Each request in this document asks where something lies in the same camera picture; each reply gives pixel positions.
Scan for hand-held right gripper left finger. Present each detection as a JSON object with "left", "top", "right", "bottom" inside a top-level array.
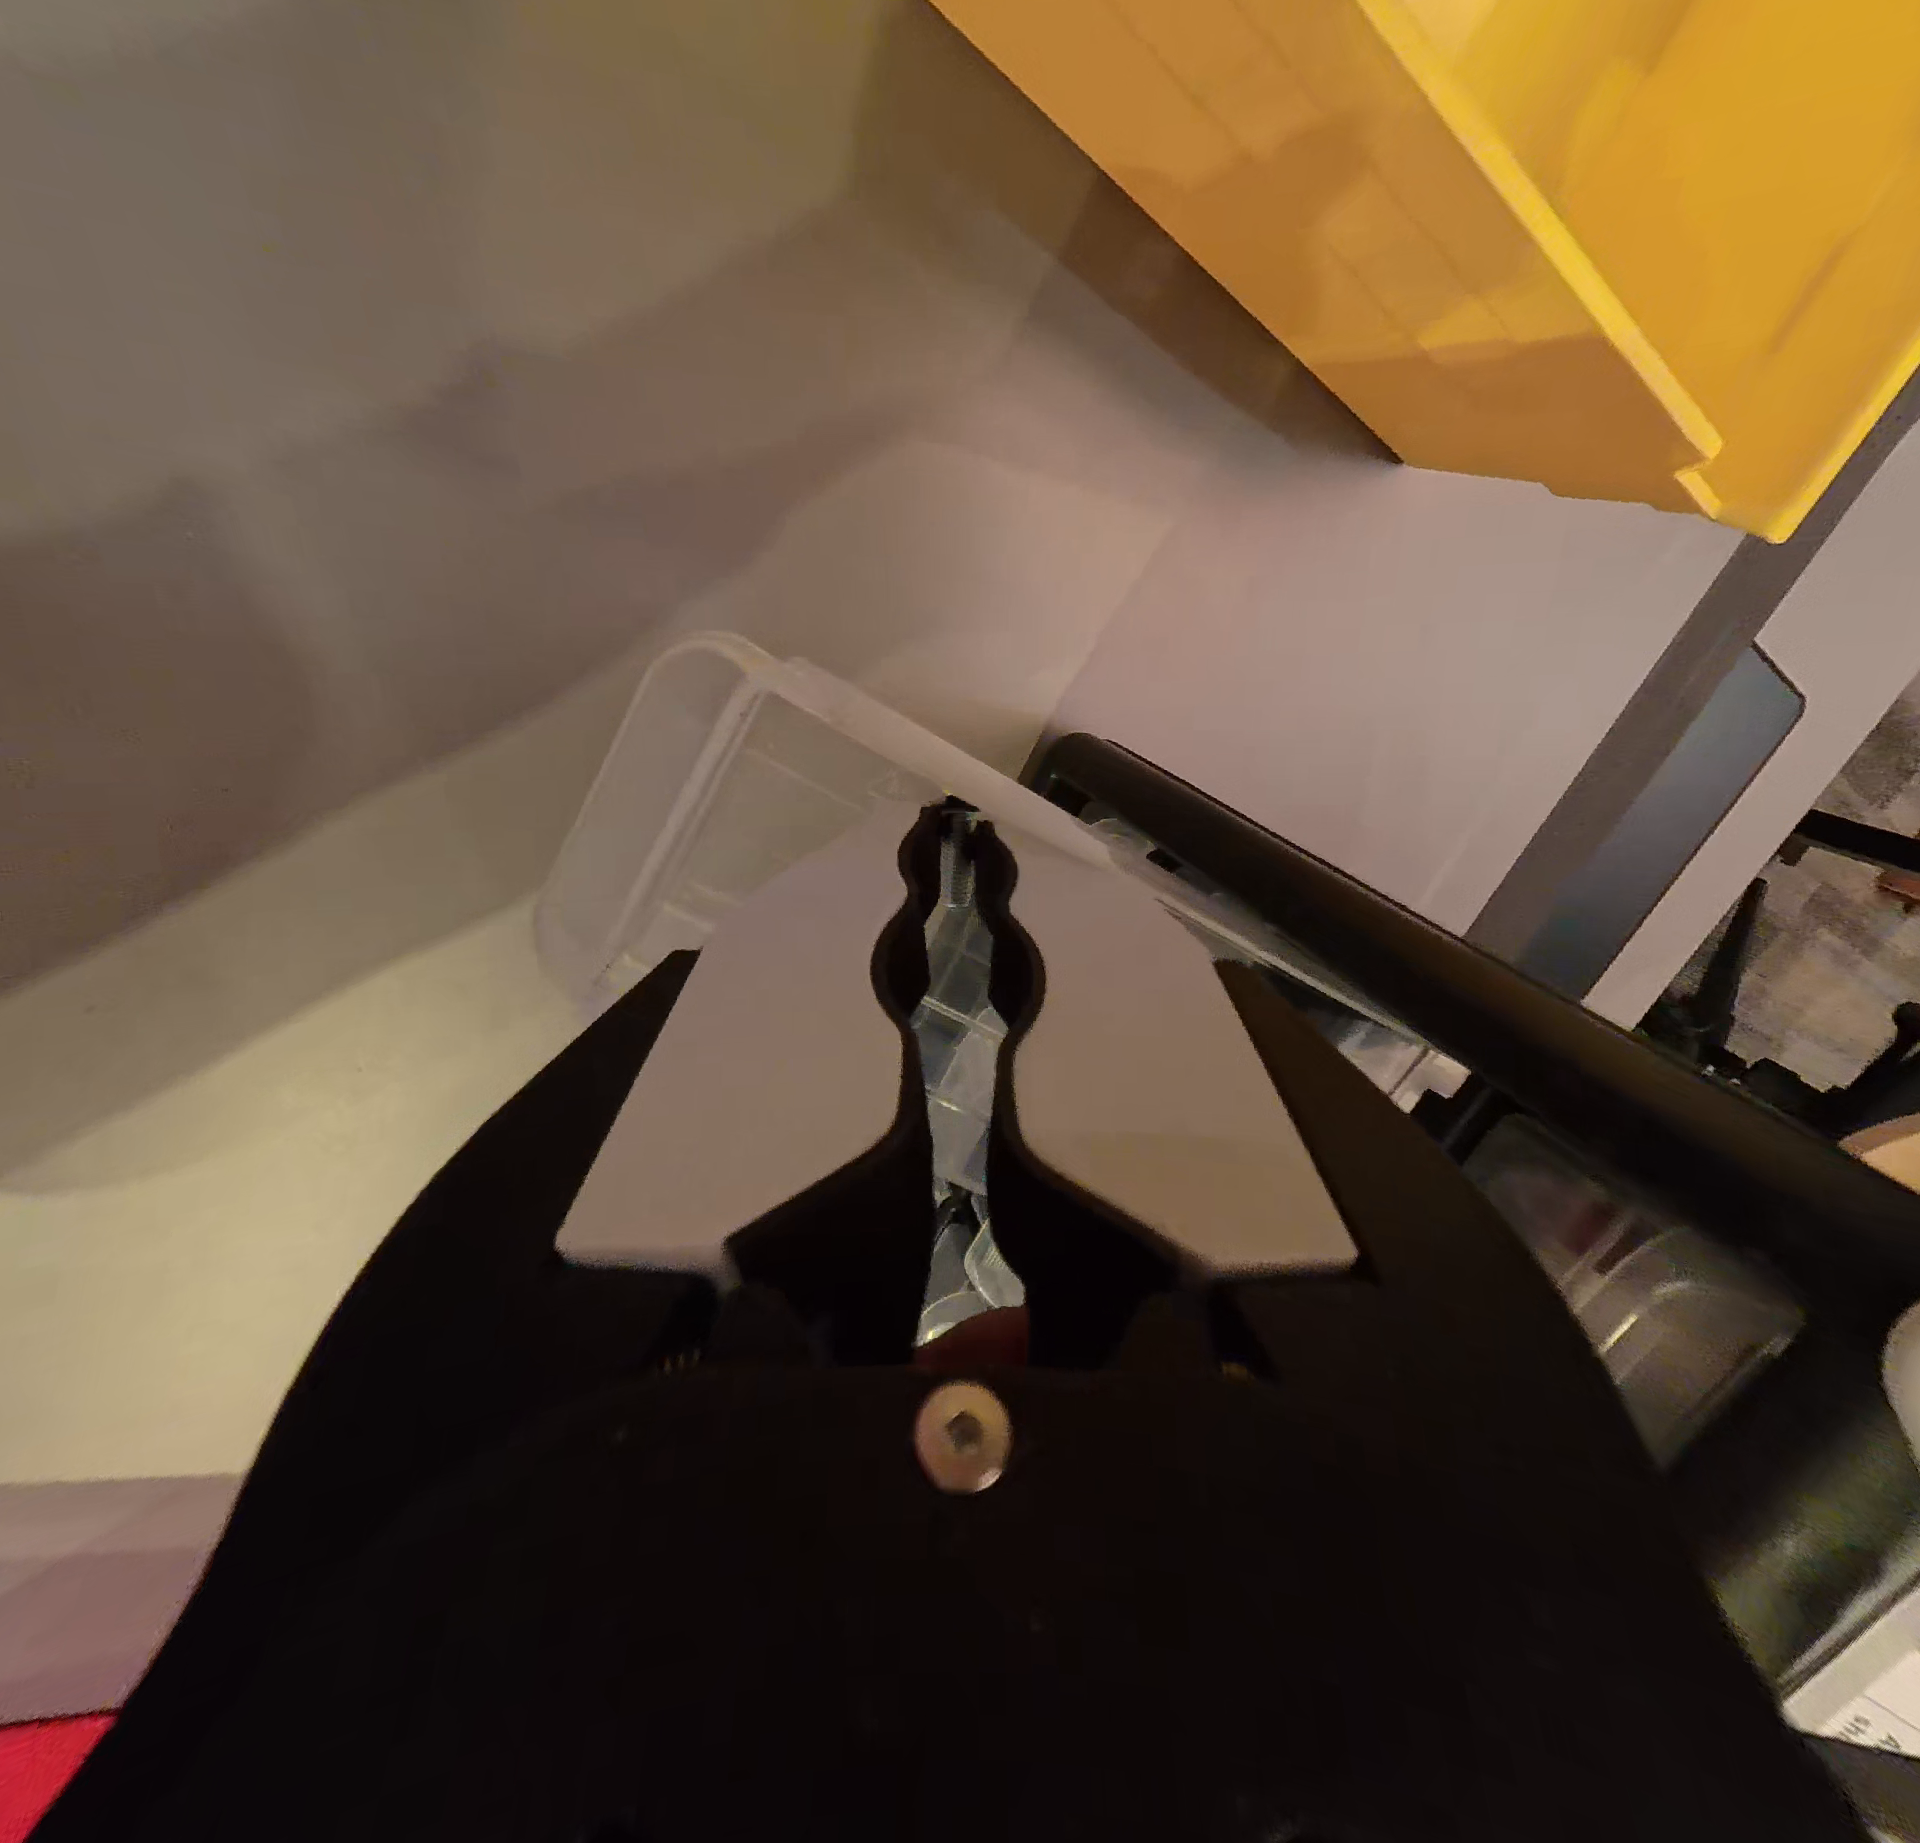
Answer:
[{"left": 549, "top": 805, "right": 941, "bottom": 1357}]

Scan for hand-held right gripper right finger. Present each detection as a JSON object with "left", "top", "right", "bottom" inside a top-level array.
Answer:
[{"left": 956, "top": 805, "right": 1390, "bottom": 1357}]

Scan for clear plastic drawer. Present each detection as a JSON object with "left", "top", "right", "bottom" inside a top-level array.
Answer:
[{"left": 533, "top": 630, "right": 1206, "bottom": 1311}]

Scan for black drawer cabinet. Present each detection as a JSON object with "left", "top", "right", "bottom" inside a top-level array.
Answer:
[{"left": 1019, "top": 734, "right": 1920, "bottom": 1783}]

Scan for rows of clear cabinet drawers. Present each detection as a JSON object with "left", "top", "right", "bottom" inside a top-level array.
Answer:
[{"left": 1408, "top": 1032, "right": 1822, "bottom": 1464}]

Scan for black office chair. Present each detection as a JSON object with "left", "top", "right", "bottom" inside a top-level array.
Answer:
[{"left": 1637, "top": 808, "right": 1920, "bottom": 1121}]

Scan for dark grey panel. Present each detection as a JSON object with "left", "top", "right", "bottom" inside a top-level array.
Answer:
[{"left": 1585, "top": 645, "right": 1806, "bottom": 999}]

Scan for white printed label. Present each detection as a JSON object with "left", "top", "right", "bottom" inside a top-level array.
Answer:
[{"left": 1780, "top": 1613, "right": 1920, "bottom": 1775}]

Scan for yellow plastic bin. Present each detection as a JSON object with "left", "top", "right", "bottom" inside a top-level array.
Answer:
[{"left": 850, "top": 0, "right": 1920, "bottom": 548}]

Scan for red cloth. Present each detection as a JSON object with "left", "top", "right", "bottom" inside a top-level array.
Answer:
[{"left": 0, "top": 1703, "right": 128, "bottom": 1843}]

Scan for grey metal post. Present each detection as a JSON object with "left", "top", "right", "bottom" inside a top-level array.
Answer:
[{"left": 1459, "top": 377, "right": 1920, "bottom": 994}]

